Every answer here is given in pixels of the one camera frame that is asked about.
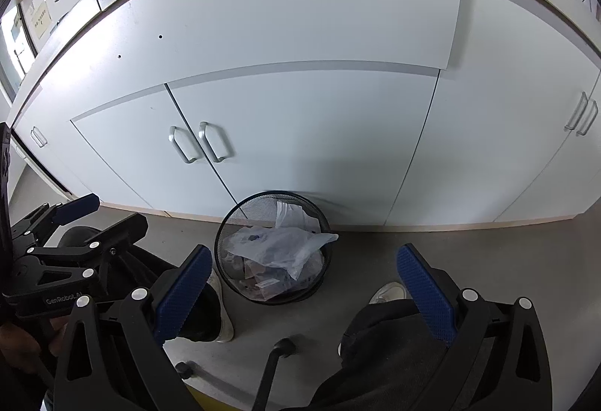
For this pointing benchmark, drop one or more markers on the paper wall notice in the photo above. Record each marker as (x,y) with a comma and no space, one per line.
(40,19)

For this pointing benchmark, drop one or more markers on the tan apple snack packet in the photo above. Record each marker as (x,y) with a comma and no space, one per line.
(263,284)

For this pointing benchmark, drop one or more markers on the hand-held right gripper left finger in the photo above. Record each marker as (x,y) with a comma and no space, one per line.
(183,298)

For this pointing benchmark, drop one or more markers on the white shoe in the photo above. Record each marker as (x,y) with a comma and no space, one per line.
(224,322)
(389,291)

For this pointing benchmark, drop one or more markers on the person's right leg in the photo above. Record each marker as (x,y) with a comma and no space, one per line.
(385,364)

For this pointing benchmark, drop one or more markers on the person's left hand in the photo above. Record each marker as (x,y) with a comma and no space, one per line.
(55,329)

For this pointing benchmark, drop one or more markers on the white kitchen cabinet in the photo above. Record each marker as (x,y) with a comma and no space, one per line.
(305,16)

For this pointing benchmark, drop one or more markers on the large clear plastic bag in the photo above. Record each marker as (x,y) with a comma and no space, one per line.
(281,246)

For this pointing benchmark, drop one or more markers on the white left shoe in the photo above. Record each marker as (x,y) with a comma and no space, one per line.
(224,322)

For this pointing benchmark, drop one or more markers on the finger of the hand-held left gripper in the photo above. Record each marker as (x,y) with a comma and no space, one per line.
(117,235)
(75,209)

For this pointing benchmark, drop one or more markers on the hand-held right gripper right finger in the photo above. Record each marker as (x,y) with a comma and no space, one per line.
(425,293)

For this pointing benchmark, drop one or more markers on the black mesh wastebasket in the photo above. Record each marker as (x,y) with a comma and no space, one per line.
(234,213)

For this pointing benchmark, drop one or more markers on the white right shoe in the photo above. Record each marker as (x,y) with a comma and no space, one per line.
(389,291)

